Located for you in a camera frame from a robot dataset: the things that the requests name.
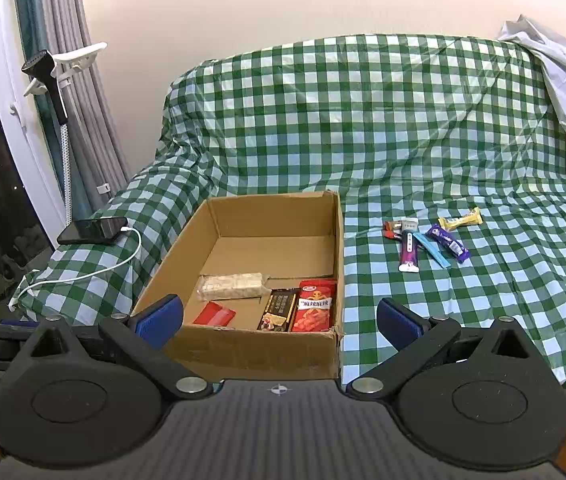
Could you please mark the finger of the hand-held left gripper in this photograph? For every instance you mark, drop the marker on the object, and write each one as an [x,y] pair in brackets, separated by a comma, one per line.
[15,323]

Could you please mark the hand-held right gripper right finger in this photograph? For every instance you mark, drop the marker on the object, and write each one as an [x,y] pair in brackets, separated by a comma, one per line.
[398,322]

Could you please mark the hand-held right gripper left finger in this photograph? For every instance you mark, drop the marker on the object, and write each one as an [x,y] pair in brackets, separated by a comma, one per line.
[160,320]

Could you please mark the plain red snack packet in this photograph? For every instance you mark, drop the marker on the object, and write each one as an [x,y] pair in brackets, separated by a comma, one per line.
[213,315]

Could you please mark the long purple snack bar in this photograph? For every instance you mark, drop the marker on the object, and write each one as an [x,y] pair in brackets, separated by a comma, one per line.
[408,252]

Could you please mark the light blue stick packet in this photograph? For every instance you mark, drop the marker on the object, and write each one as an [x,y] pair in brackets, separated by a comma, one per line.
[433,251]

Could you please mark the white nougat bar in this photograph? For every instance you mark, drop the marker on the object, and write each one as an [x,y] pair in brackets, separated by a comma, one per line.
[233,285]

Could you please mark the red pictured snack packet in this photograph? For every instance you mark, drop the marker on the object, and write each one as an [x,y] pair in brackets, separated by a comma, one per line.
[315,307]

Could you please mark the red and brown candy packet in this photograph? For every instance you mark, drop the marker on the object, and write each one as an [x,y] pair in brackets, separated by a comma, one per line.
[389,230]

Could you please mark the purple chocolate packet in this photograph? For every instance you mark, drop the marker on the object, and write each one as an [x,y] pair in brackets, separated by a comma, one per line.
[448,242]

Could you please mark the small white snack packet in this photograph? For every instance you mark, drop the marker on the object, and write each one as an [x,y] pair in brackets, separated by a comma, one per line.
[408,224]

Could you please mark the dark brown chocolate packet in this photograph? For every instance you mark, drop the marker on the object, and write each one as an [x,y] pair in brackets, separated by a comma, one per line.
[278,310]

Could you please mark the yellow and white snack bar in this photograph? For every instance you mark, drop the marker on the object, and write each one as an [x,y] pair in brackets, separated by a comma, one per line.
[460,221]

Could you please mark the cardboard box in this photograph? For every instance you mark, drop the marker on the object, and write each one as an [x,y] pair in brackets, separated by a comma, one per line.
[263,240]

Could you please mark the black smartphone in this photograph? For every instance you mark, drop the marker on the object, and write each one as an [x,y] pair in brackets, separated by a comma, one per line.
[93,230]

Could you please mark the white curtain clip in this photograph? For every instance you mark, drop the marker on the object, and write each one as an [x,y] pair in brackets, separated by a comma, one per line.
[103,188]

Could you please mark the green checked sofa cover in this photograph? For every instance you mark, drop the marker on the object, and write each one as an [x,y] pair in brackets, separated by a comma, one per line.
[388,135]

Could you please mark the black garment steamer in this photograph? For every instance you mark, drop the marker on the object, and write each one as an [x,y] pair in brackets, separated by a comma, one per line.
[55,95]

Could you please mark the white hanger rack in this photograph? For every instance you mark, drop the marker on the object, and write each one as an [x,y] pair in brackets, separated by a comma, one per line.
[83,57]

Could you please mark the white door frame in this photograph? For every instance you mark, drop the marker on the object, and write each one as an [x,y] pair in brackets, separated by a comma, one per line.
[13,160]

